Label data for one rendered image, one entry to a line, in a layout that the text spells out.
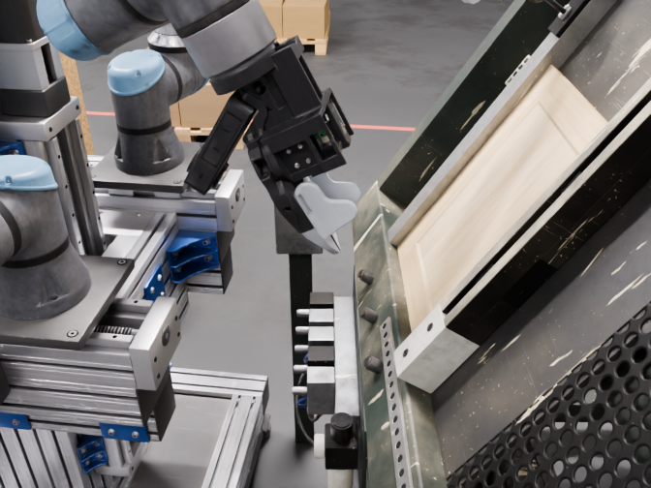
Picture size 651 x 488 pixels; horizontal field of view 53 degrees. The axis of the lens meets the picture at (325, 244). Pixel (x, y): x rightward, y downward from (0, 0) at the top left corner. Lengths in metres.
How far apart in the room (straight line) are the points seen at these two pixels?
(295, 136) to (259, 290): 2.25
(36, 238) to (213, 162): 0.47
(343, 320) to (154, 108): 0.61
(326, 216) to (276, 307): 2.10
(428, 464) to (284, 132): 0.59
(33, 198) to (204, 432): 1.13
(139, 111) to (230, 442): 0.96
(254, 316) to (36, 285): 1.69
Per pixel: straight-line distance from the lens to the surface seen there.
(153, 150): 1.47
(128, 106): 1.44
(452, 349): 1.07
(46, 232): 1.06
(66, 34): 0.65
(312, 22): 5.80
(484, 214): 1.22
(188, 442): 1.97
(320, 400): 1.34
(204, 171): 0.65
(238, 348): 2.55
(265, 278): 2.89
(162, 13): 0.60
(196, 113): 4.05
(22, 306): 1.10
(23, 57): 1.23
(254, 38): 0.58
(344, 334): 1.45
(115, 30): 0.63
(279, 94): 0.60
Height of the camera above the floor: 1.68
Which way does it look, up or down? 33 degrees down
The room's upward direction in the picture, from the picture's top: straight up
